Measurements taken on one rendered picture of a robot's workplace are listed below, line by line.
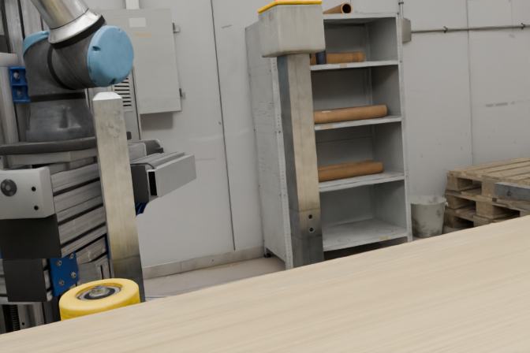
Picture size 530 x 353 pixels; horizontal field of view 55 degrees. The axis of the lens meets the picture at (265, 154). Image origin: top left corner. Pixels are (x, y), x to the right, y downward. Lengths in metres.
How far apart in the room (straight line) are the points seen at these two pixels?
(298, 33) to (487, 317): 0.42
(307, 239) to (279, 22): 0.31
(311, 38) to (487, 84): 3.74
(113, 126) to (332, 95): 3.03
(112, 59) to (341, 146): 2.74
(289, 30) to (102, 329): 0.43
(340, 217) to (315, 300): 3.23
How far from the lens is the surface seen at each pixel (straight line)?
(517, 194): 1.37
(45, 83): 1.17
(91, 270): 0.95
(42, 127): 1.16
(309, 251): 0.75
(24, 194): 1.06
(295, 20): 0.70
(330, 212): 3.67
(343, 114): 3.19
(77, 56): 1.06
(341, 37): 3.67
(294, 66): 0.71
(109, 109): 0.64
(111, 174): 0.65
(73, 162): 1.13
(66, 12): 1.05
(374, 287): 0.53
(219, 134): 3.34
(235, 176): 3.39
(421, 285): 0.53
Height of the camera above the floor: 1.10
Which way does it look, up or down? 7 degrees down
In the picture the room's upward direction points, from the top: 5 degrees counter-clockwise
